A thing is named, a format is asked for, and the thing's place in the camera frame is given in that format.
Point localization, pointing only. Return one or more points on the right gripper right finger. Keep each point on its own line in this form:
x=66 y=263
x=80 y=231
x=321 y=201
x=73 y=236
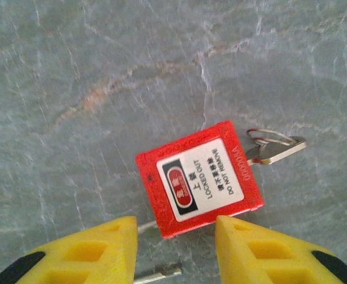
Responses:
x=265 y=257

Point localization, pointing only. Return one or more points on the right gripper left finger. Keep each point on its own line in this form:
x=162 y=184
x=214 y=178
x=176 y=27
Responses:
x=87 y=257

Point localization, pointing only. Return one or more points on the red safety padlock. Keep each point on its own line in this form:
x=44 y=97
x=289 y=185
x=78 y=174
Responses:
x=197 y=177

